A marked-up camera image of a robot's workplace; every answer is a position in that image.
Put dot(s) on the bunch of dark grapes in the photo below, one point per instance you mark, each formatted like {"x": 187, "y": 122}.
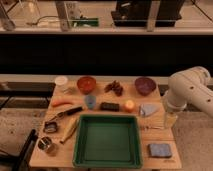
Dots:
{"x": 116, "y": 87}

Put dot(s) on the green plastic tray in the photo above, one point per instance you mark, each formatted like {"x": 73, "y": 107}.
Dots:
{"x": 107, "y": 141}

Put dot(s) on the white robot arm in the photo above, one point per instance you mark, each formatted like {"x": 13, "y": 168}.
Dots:
{"x": 187, "y": 86}

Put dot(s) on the black handled tool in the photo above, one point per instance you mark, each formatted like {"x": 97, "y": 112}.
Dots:
{"x": 66, "y": 113}

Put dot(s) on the grey folded cloth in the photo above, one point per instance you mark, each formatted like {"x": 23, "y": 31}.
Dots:
{"x": 146, "y": 110}

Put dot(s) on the black rectangular block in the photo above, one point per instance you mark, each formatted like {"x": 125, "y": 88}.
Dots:
{"x": 109, "y": 106}

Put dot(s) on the purple bowl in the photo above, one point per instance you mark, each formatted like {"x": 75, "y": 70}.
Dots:
{"x": 145, "y": 85}

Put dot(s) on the orange carrot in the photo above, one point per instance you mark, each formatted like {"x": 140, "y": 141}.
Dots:
{"x": 57, "y": 103}

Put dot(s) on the blue cup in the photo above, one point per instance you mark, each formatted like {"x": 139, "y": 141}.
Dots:
{"x": 90, "y": 101}

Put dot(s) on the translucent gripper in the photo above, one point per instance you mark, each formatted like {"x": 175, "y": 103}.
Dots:
{"x": 170, "y": 118}

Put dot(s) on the orange fruit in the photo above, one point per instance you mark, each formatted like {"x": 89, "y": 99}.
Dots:
{"x": 129, "y": 106}

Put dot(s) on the blue sponge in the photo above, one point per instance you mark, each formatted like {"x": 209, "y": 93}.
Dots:
{"x": 160, "y": 150}

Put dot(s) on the black stand left of table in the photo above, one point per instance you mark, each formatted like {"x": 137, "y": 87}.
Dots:
{"x": 31, "y": 138}

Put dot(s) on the red bowl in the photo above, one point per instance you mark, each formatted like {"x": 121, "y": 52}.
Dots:
{"x": 86, "y": 84}

